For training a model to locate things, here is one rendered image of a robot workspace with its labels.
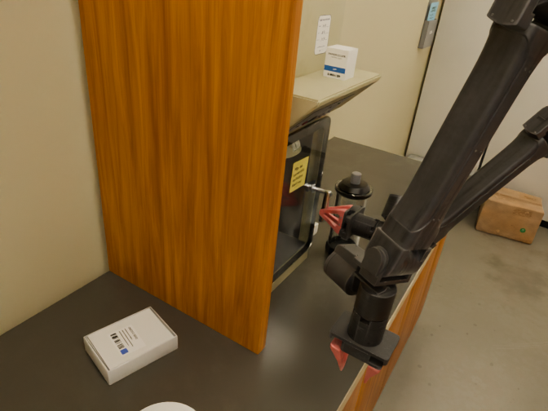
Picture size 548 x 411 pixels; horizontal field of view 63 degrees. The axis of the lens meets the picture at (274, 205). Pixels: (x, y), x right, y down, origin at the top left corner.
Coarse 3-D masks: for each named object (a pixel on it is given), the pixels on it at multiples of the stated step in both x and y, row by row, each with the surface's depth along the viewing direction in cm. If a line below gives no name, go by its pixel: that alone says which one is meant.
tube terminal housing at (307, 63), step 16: (304, 0) 84; (320, 0) 89; (336, 0) 95; (304, 16) 86; (336, 16) 98; (304, 32) 88; (336, 32) 100; (304, 48) 90; (304, 64) 93; (320, 64) 99; (304, 256) 132; (288, 272) 125; (272, 288) 118
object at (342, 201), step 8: (336, 184) 128; (344, 192) 124; (368, 192) 125; (344, 200) 126; (352, 200) 125; (360, 200) 125; (336, 216) 130; (336, 240) 132; (344, 240) 131; (352, 240) 132
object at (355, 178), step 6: (354, 174) 125; (360, 174) 125; (342, 180) 127; (348, 180) 128; (354, 180) 125; (360, 180) 128; (342, 186) 126; (348, 186) 124; (354, 186) 125; (360, 186) 125; (366, 186) 125; (354, 192) 124; (360, 192) 124; (366, 192) 125
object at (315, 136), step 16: (304, 128) 100; (320, 128) 108; (288, 144) 96; (304, 144) 103; (320, 144) 111; (288, 160) 98; (320, 160) 115; (288, 176) 101; (320, 176) 118; (288, 192) 104; (304, 192) 112; (288, 208) 107; (304, 208) 116; (288, 224) 110; (304, 224) 120; (288, 240) 114; (304, 240) 124; (288, 256) 117
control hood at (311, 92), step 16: (304, 80) 89; (320, 80) 91; (336, 80) 92; (352, 80) 93; (368, 80) 96; (304, 96) 79; (320, 96) 80; (336, 96) 83; (352, 96) 102; (304, 112) 79
